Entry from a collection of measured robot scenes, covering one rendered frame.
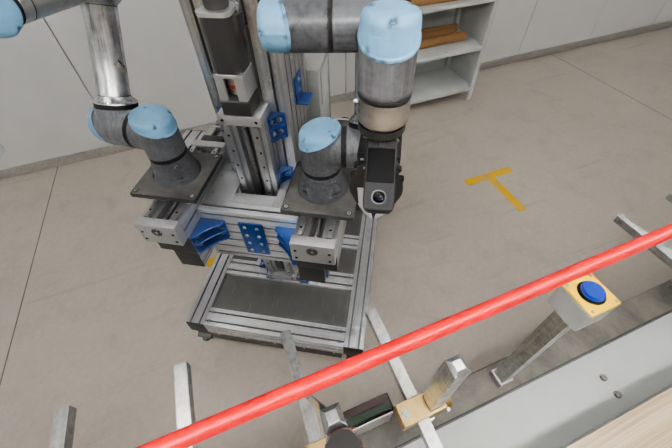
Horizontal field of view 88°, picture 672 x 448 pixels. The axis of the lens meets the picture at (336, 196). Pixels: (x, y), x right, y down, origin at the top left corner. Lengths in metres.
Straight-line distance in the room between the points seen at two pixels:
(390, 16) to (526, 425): 1.17
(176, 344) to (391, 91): 1.86
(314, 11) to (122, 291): 2.11
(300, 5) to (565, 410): 1.28
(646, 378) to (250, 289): 1.57
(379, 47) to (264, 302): 1.55
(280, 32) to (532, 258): 2.13
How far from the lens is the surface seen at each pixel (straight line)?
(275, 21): 0.55
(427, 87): 3.48
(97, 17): 1.19
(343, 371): 0.18
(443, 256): 2.25
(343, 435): 0.65
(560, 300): 0.82
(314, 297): 1.80
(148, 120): 1.12
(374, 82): 0.46
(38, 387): 2.39
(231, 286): 1.92
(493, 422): 1.29
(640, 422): 1.13
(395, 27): 0.43
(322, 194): 1.02
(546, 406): 1.36
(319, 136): 0.91
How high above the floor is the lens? 1.82
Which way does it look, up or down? 47 degrees down
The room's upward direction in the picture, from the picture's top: 2 degrees counter-clockwise
